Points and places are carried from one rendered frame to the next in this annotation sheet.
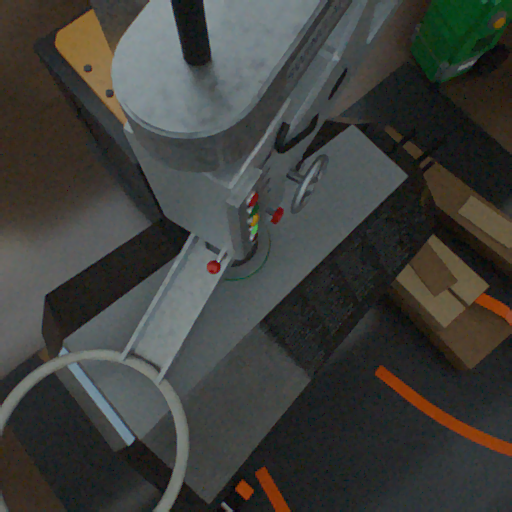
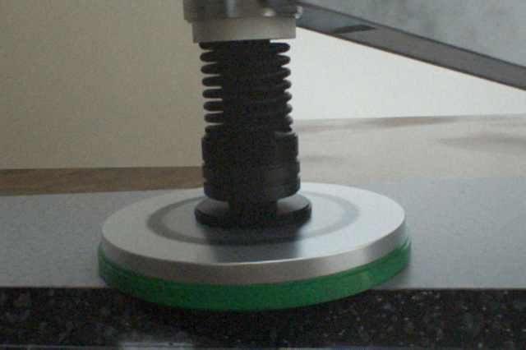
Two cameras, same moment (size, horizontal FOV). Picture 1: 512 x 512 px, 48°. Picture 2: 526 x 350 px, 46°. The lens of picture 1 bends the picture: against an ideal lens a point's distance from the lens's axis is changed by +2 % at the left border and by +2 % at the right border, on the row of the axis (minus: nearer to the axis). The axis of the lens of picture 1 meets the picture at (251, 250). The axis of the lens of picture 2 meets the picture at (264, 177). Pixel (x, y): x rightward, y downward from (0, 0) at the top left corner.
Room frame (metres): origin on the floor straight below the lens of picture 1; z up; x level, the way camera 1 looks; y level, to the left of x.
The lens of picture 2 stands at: (0.81, 0.35, 0.98)
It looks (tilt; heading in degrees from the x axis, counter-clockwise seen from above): 12 degrees down; 222
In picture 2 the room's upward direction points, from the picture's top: 3 degrees counter-clockwise
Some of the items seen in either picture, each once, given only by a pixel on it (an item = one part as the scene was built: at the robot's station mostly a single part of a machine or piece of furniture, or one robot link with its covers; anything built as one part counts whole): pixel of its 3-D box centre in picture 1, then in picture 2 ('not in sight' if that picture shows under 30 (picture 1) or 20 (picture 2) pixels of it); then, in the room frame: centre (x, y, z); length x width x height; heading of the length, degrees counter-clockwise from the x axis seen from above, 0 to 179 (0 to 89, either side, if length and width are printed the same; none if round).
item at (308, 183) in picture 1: (296, 177); not in sight; (0.53, -0.11, 1.22); 0.15 x 0.10 x 0.15; 144
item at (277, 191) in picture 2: not in sight; (251, 183); (0.50, 0.05, 0.89); 0.07 x 0.07 x 0.01
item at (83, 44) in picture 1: (152, 47); not in sight; (1.24, 0.28, 0.76); 0.49 x 0.49 x 0.05; 36
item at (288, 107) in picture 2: not in sight; (246, 76); (0.50, 0.05, 0.97); 0.06 x 0.06 x 0.09
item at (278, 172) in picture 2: not in sight; (251, 167); (0.50, 0.05, 0.90); 0.07 x 0.07 x 0.01
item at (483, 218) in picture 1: (489, 222); not in sight; (0.74, -1.00, 0.13); 0.25 x 0.10 x 0.01; 45
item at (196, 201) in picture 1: (239, 140); not in sight; (0.57, 0.01, 1.34); 0.36 x 0.22 x 0.45; 144
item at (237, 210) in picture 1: (246, 216); not in sight; (0.38, 0.00, 1.39); 0.08 x 0.03 x 0.28; 144
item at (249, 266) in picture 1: (231, 242); (254, 221); (0.50, 0.05, 0.86); 0.21 x 0.21 x 0.01
